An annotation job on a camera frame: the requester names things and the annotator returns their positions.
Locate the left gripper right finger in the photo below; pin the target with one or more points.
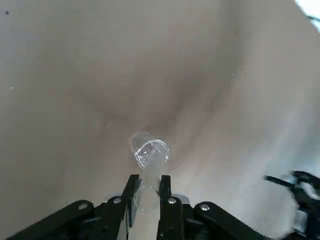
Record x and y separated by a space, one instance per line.
172 220

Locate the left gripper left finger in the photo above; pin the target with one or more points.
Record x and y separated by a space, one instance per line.
112 220

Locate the clear glass test tube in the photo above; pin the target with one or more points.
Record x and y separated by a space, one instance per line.
147 212

